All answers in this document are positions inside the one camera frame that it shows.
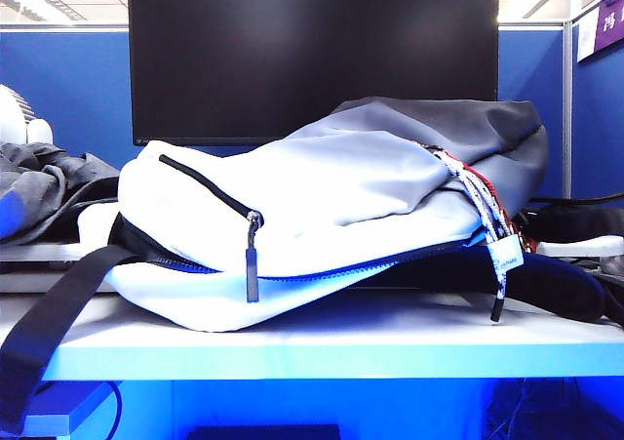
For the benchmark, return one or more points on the gray clothes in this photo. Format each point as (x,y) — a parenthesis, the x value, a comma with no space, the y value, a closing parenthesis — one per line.
(44,191)

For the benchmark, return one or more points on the white and gray backpack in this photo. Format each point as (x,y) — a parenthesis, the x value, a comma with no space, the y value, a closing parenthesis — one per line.
(317,191)

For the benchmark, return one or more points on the black monitor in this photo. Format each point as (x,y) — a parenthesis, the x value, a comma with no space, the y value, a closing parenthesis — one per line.
(312,45)

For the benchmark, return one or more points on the black bulky item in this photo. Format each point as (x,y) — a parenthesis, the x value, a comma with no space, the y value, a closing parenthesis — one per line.
(575,220)

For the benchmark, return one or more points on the blue back partition panel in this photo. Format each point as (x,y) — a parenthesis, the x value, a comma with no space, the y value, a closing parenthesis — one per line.
(73,79)

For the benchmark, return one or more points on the white low shelf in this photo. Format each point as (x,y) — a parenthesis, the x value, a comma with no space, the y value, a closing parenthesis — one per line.
(39,253)

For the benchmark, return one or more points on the blue side partition panel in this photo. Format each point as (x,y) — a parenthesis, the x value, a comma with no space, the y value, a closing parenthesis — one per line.
(599,128)

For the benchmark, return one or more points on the white under-desk tray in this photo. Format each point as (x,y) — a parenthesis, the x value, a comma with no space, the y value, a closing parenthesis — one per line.
(73,403)

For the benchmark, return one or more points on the white desk fan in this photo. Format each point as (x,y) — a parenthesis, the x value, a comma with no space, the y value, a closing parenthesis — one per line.
(12,118)

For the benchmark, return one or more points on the purple sign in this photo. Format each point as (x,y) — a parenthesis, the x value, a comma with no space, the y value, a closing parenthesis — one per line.
(610,20)

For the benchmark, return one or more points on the silver partition post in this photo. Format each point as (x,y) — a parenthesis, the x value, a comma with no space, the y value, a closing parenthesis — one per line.
(567,118)

